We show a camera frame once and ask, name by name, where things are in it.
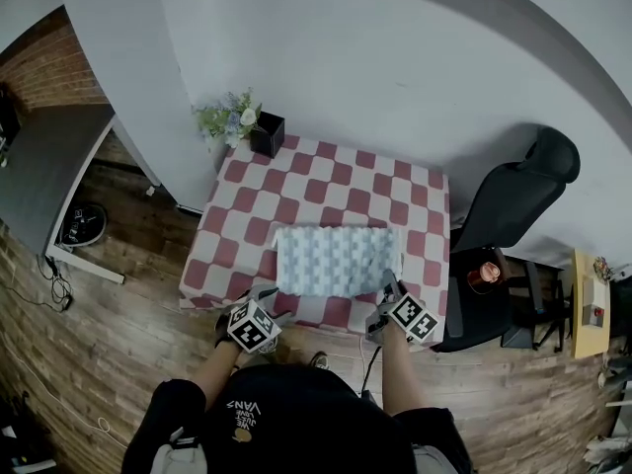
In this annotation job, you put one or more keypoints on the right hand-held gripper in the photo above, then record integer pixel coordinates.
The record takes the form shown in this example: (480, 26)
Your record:
(412, 319)

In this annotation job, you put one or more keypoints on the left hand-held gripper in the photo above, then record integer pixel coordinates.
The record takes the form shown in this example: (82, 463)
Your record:
(253, 326)

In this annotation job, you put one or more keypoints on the white grey patterned towel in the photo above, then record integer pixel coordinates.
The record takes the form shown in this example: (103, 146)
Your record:
(336, 260)

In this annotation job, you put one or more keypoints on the person's right forearm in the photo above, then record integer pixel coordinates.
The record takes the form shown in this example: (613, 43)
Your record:
(401, 378)

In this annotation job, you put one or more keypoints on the person's left forearm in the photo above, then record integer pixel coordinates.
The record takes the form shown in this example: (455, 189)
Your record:
(217, 371)

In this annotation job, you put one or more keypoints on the person's shoe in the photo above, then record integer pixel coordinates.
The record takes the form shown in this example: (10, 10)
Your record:
(321, 360)

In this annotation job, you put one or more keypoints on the copper coloured cup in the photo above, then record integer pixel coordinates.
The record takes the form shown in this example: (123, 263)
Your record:
(485, 275)

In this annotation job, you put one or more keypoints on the person's black printed shirt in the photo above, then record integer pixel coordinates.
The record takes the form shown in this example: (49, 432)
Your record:
(306, 422)

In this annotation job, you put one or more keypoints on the red white checkered tablecloth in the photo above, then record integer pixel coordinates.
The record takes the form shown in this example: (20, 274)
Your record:
(316, 185)

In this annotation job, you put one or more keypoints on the black office chair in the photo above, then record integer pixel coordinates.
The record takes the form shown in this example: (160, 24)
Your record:
(508, 200)

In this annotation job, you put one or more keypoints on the black metal stand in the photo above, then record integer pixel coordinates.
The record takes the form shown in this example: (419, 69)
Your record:
(543, 304)

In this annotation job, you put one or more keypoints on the black square holder box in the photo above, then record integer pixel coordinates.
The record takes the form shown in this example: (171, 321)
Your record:
(266, 136)

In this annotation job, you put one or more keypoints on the white blue flower bouquet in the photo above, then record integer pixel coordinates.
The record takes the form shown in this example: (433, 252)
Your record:
(232, 116)

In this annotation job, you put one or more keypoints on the white box with red button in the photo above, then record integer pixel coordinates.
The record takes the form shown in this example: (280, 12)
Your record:
(593, 299)

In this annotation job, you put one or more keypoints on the yellow side table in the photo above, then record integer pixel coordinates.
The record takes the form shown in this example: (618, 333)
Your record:
(590, 334)

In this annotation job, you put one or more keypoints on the black round robot vacuum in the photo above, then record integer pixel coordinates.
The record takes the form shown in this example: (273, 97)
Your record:
(85, 224)

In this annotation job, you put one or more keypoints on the colourful small ornament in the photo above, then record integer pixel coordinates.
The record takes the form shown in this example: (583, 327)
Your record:
(602, 268)

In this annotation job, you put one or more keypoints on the grey desk with white frame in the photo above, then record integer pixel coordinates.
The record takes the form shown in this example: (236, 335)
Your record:
(44, 171)

